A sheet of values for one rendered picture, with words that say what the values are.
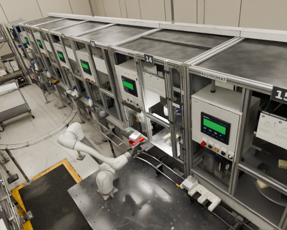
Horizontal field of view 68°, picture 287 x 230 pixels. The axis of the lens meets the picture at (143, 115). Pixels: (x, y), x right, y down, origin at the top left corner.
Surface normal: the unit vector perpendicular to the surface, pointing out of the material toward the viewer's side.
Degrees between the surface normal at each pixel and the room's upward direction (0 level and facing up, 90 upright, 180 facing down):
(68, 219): 0
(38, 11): 90
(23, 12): 90
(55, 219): 0
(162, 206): 0
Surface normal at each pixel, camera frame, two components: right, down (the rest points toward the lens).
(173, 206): -0.14, -0.82
